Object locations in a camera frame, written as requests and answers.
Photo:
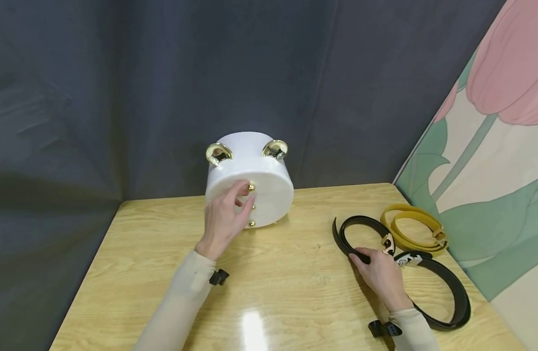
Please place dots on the person's right hand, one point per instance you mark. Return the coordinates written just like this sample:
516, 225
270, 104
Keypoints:
386, 279

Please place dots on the person's left hand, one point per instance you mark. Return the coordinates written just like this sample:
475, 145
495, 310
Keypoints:
218, 222

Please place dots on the person's right thumb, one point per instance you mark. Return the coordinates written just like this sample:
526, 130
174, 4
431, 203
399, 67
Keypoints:
358, 263

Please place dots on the person's right fingers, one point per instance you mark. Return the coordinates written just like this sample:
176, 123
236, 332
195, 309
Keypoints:
369, 252

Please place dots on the person's left fingers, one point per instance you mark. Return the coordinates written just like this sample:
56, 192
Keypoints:
239, 201

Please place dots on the person's left index finger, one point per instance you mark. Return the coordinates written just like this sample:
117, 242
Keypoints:
236, 188

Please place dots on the person's left thumb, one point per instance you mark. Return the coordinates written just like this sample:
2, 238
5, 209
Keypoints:
247, 209

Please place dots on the white round box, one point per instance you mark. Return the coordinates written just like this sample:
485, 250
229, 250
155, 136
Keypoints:
271, 195

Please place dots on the black belt with gold buckle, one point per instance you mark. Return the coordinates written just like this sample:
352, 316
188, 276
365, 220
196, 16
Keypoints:
344, 240

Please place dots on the person's right forearm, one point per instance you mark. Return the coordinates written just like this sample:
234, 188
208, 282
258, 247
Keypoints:
413, 330

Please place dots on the person's left forearm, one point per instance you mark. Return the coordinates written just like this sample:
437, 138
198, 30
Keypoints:
181, 300

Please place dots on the yellow belt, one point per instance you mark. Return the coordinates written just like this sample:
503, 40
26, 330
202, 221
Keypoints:
394, 217

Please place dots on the black belt with silver buckle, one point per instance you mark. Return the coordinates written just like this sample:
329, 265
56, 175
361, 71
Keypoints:
461, 306

